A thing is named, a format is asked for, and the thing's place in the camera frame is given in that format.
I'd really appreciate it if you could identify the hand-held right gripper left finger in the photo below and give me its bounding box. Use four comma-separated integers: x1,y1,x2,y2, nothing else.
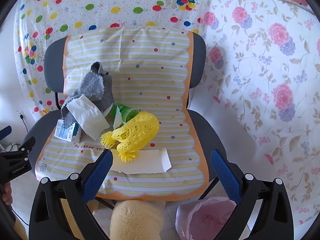
29,150,114,240

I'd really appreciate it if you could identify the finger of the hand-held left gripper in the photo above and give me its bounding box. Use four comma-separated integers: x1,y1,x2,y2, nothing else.
0,126,12,141
16,136,36,156

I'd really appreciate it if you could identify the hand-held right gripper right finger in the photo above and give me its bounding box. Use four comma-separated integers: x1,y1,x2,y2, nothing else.
210,149,294,240

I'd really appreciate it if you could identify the pink trash bag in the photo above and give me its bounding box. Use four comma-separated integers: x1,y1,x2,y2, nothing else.
176,197,237,240

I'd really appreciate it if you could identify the white paper strip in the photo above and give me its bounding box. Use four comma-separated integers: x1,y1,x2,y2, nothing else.
110,148,172,175

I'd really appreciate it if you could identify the person's left hand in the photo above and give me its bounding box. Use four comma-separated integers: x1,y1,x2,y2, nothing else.
0,180,13,205

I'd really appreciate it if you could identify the small blue white box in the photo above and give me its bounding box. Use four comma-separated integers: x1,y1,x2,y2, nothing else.
54,119,82,143

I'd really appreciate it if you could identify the white crumpled tissue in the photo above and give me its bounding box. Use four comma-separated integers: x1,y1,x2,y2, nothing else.
67,94,110,140

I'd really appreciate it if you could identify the yellow foam net sleeve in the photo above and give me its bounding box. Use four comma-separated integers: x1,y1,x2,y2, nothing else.
101,112,160,162

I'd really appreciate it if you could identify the cream plush fabric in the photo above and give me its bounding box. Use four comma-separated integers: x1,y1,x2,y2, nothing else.
109,199,166,240

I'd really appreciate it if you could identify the green plastic bottle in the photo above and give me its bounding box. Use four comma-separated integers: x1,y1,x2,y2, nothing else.
105,102,142,130

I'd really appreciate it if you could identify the black office chair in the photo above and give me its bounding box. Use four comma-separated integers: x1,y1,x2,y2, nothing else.
21,32,228,212

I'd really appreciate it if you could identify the grey fuzzy cloth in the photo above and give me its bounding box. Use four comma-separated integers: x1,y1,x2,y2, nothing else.
61,62,115,127

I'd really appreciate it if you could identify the floral printed white sheet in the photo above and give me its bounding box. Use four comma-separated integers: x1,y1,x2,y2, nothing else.
187,0,320,228

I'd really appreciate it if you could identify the yellow striped dotted chair cover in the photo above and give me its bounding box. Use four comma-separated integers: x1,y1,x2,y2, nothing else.
35,26,209,202

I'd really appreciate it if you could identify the balloon printed white sheet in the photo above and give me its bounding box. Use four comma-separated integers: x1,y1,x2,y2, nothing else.
14,0,213,117

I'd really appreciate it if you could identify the black power cable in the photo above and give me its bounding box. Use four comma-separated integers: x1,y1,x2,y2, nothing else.
20,115,29,133

